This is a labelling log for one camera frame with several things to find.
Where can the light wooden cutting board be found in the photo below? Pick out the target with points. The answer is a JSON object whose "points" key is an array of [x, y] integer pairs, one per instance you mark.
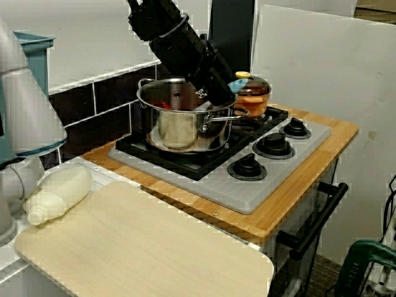
{"points": [[139, 247]]}

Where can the stainless steel pot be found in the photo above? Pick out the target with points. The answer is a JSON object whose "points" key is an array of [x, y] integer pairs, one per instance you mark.
{"points": [[185, 130]]}

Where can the grey toy stove top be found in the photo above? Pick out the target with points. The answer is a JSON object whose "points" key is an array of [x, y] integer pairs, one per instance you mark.
{"points": [[278, 185]]}

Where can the black burner grate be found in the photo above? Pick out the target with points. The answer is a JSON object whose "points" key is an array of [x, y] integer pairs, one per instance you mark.
{"points": [[275, 116], [148, 157]]}

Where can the white oven cabinet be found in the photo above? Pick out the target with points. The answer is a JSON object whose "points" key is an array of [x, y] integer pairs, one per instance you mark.
{"points": [[325, 173]]}

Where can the green power tool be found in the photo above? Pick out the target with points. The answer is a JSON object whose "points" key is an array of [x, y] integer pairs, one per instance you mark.
{"points": [[355, 266]]}

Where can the brown glass lid yellow knob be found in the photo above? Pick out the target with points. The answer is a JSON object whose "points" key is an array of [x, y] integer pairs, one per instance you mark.
{"points": [[258, 86]]}

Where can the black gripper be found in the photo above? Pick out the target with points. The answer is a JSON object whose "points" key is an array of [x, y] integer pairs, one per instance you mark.
{"points": [[185, 51]]}

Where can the orange toy pot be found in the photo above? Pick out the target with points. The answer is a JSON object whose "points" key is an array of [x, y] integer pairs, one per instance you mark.
{"points": [[255, 106]]}

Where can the black stove knob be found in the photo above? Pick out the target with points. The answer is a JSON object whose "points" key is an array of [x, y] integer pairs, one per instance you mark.
{"points": [[273, 145], [247, 168], [295, 127]]}

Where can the white plastic bottle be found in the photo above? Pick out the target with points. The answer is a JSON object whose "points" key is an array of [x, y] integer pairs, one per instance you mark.
{"points": [[58, 191]]}

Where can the dark tile backsplash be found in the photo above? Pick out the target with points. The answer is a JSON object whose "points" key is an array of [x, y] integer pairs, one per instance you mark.
{"points": [[108, 92]]}

